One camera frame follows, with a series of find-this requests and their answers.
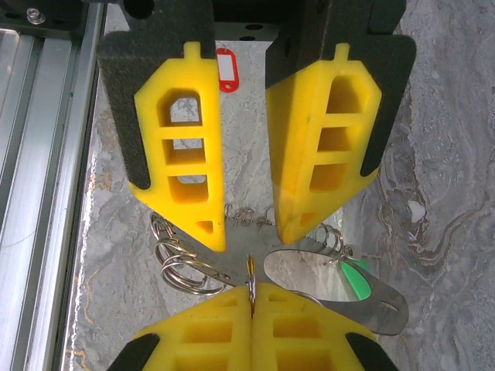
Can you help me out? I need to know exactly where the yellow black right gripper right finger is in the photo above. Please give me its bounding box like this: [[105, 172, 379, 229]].
[[251, 281, 398, 371]]

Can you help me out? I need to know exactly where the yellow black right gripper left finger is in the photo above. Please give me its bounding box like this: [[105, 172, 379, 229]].
[[106, 283, 253, 371]]

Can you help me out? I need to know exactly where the red plastic key tag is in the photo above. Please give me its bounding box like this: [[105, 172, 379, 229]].
[[214, 48, 241, 94]]

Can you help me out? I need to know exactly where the silver split key ring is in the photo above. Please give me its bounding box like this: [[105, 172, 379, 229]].
[[244, 253, 258, 320]]

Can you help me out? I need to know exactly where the green plastic key tag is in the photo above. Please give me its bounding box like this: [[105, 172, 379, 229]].
[[336, 257, 372, 301]]

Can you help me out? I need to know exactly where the metal strip with key rings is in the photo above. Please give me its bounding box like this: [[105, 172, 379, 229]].
[[148, 210, 410, 336]]

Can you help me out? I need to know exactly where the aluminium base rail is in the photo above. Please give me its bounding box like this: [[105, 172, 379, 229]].
[[0, 26, 108, 371]]

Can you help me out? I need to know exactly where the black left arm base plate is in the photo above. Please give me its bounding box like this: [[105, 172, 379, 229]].
[[0, 0, 108, 39]]

